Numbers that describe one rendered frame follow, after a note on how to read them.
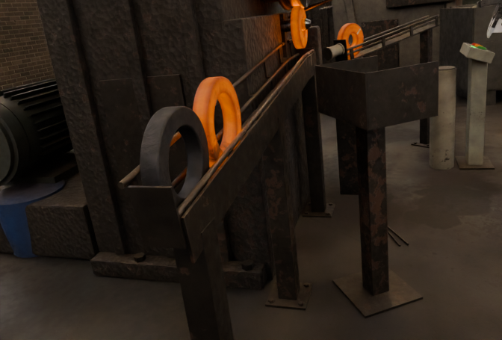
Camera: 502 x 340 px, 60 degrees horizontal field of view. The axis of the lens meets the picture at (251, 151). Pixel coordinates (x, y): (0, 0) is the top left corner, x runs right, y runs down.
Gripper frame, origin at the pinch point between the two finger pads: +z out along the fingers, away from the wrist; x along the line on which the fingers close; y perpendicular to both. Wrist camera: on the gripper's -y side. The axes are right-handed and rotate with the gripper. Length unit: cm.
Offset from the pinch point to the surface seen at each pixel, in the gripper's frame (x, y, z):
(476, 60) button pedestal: -4.2, -0.8, 11.7
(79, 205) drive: -104, -136, 94
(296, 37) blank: -68, -75, 15
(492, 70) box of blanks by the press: 136, 41, 27
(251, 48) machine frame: -103, -81, 17
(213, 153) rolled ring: -159, -69, 28
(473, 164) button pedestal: 3, 19, 62
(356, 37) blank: -9, -57, 15
